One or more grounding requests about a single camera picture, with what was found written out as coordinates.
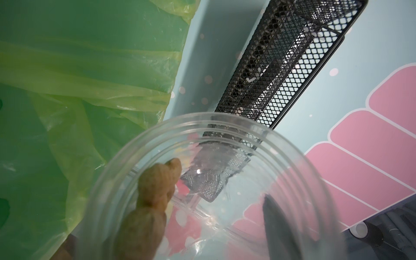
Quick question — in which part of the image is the green plastic bin liner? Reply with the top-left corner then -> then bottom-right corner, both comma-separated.
1,1 -> 199,260

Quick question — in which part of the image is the black wire mesh basket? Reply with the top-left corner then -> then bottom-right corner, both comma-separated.
181,1 -> 368,202

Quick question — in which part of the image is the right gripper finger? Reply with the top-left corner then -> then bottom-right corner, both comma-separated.
262,194 -> 302,260

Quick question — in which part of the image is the peanut jar red lid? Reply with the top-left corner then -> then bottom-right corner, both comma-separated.
76,113 -> 347,260

